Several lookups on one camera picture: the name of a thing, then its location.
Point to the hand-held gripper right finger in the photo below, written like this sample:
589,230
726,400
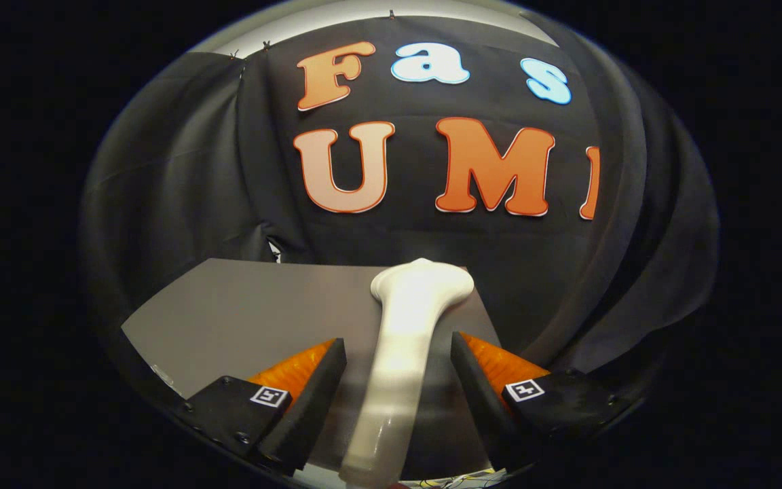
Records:
482,407

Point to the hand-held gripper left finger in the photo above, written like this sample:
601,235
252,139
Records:
306,414

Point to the grey drawer cabinet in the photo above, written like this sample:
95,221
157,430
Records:
262,319

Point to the row of small backdrop clips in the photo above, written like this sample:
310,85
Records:
266,46

